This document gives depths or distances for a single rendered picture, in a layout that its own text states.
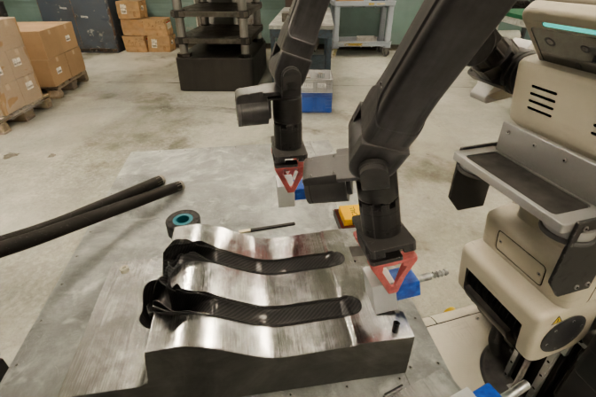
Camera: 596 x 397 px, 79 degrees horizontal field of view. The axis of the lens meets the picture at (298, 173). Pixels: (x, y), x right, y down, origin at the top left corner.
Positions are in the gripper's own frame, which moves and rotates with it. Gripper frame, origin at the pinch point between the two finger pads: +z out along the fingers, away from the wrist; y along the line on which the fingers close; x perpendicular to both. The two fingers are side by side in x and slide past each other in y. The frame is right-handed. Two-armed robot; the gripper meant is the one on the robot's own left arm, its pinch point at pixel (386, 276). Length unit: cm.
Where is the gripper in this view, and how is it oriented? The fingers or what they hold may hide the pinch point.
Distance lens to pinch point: 60.9
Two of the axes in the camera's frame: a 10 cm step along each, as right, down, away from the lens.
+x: 9.8, -2.1, 0.6
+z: 1.7, 9.1, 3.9
